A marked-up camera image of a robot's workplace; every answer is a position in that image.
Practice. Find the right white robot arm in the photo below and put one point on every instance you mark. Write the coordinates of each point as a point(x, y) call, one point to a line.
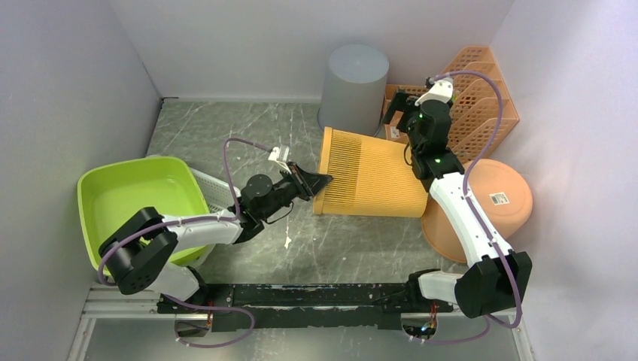
point(497, 276)

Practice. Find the orange mesh file organizer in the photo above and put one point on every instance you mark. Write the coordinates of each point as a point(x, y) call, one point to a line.
point(475, 106)

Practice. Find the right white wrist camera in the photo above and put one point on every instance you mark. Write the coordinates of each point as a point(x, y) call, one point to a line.
point(439, 88)

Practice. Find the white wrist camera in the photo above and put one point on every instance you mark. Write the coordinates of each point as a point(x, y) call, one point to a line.
point(279, 155)
point(439, 88)

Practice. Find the yellow mesh waste bin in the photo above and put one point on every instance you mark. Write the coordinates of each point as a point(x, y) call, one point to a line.
point(370, 178)

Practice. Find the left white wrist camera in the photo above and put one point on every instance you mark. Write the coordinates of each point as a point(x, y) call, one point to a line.
point(279, 155)

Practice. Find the aluminium rail frame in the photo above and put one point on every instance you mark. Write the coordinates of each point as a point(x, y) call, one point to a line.
point(137, 258)

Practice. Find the orange plastic bucket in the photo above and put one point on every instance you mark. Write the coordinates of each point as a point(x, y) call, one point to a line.
point(504, 196)

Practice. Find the grey plastic bin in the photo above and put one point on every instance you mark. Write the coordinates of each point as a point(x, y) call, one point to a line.
point(353, 92)

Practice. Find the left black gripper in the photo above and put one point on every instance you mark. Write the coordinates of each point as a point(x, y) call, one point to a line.
point(312, 183)

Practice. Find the white plastic basket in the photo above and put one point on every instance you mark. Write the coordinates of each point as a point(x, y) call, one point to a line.
point(216, 192)

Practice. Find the green plastic basin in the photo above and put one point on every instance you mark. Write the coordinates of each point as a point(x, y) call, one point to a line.
point(108, 196)

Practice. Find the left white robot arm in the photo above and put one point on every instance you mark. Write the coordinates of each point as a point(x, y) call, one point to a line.
point(137, 255)

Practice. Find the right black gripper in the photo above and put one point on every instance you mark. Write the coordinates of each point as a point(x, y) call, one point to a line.
point(400, 102)

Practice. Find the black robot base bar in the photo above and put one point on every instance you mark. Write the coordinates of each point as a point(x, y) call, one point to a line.
point(231, 307)

